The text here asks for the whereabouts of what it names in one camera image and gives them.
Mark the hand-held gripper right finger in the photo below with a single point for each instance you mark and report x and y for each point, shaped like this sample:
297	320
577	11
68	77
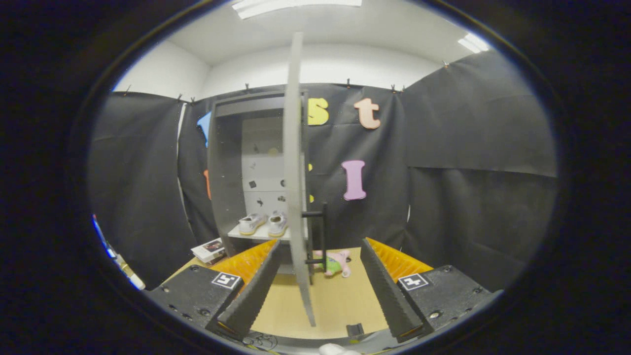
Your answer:
389	296

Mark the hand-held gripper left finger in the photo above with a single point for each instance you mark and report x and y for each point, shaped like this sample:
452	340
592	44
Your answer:
251	296

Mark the white shoe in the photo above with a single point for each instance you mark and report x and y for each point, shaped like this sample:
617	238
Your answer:
277	224
251	223

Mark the dark grey shoe cabinet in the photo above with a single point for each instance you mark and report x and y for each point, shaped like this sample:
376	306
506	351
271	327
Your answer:
224	172

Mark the light grey shoe cabinet door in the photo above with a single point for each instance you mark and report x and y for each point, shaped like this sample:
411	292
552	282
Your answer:
295	172

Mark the small black block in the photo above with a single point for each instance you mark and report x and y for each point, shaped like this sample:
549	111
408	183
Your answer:
355	330

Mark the stack of books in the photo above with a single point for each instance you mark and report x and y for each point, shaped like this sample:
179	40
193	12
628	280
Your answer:
209	249

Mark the pink green plush toy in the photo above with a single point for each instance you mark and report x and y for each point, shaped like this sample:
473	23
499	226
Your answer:
335	264

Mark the white rounded object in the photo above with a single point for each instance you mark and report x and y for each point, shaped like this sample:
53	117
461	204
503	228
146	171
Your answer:
337	350

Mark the black backdrop cloth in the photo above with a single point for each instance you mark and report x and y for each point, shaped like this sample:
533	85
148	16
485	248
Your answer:
468	148

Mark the short ceiling light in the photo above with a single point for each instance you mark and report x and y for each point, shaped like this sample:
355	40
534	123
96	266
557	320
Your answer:
473	43

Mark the long ceiling light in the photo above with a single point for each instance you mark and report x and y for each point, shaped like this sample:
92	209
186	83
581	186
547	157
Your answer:
296	6

